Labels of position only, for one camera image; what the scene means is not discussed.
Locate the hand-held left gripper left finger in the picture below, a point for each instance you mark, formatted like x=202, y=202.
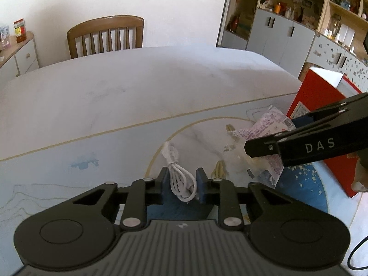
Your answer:
x=164, y=185

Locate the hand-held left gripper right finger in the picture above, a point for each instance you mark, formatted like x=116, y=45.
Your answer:
x=201, y=185

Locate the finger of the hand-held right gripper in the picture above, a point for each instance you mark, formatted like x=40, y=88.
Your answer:
x=261, y=148
x=330, y=112

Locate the pink printed bread bag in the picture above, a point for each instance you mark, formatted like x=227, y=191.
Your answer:
x=264, y=126

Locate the red cardboard box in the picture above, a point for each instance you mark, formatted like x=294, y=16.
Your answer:
x=313, y=95

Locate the marble patterned desktop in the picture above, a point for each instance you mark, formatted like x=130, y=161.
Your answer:
x=115, y=92

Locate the person's right hand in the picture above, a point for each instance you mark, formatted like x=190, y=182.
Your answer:
x=362, y=175

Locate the white square canister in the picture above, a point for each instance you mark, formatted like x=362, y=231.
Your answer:
x=343, y=34
x=351, y=36

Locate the orange bottle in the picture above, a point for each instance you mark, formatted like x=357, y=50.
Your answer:
x=277, y=8

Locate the red bottle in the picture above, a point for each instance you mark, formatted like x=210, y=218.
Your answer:
x=235, y=23

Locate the wooden slatted chair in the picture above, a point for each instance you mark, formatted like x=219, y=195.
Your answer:
x=106, y=26

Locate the white side cabinet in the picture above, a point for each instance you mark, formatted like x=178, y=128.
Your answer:
x=26, y=57

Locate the red-lidded sauce jar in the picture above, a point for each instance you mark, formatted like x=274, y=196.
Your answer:
x=20, y=31

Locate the small clear container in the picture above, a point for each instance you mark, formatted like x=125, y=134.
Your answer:
x=4, y=37

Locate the grey and wood wall cabinet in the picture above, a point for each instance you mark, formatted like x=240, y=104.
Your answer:
x=276, y=34

